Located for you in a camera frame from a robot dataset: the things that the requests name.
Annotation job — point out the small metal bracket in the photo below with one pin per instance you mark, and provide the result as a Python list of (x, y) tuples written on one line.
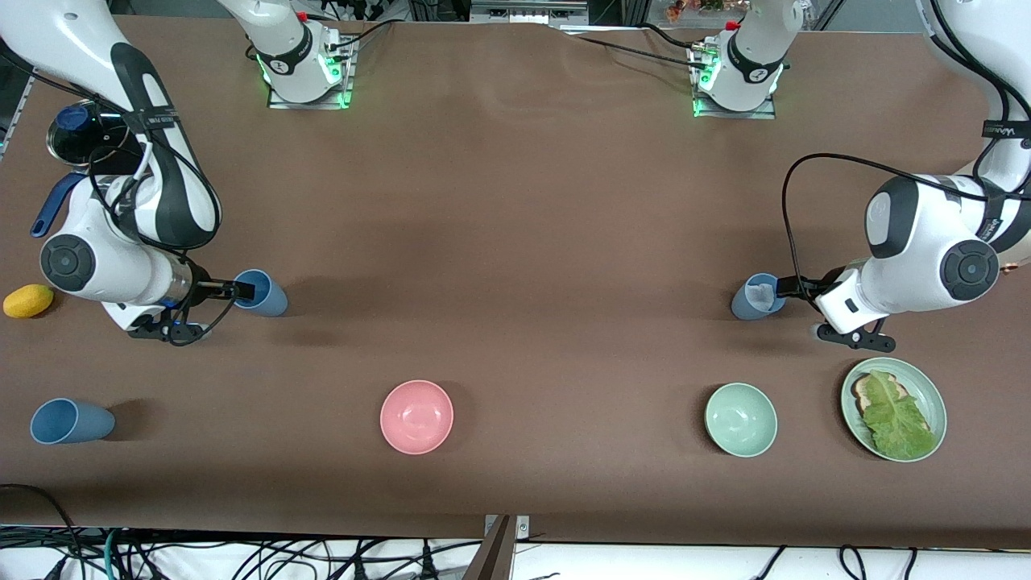
[(522, 528)]

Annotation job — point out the blue cup holding tissue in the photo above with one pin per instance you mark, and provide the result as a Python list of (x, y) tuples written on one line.
[(743, 308)]

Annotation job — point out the mint green plate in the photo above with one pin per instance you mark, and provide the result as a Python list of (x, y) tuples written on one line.
[(928, 395)]

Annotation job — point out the aluminium frame profile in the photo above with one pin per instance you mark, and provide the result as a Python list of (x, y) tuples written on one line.
[(523, 12)]

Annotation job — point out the blue plastic cup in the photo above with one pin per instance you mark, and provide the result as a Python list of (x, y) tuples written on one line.
[(270, 302), (80, 423)]

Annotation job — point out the pink bowl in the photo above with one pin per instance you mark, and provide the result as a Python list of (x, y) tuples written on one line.
[(416, 419)]

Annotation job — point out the mint green bowl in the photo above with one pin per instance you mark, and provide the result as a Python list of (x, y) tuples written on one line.
[(741, 420)]

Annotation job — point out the yellow lemon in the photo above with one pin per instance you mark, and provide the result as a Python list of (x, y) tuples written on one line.
[(28, 301)]

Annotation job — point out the toast bread slice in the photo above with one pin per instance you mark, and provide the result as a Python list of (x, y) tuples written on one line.
[(862, 393)]

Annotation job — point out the green lettuce leaf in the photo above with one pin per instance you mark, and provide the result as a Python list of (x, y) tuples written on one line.
[(898, 423)]

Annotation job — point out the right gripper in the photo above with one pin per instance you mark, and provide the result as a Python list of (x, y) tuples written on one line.
[(204, 287)]

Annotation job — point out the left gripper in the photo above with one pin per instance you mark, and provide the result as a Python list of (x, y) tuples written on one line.
[(808, 287)]

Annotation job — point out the dark camera mount post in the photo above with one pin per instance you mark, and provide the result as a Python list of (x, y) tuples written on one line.
[(493, 556)]

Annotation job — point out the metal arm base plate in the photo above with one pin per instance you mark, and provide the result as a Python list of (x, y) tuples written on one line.
[(733, 114), (310, 105)]

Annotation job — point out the white crumpled tissue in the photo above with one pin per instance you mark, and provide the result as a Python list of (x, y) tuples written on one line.
[(759, 296)]

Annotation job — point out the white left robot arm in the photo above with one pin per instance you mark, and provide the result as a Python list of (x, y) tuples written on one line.
[(918, 250)]

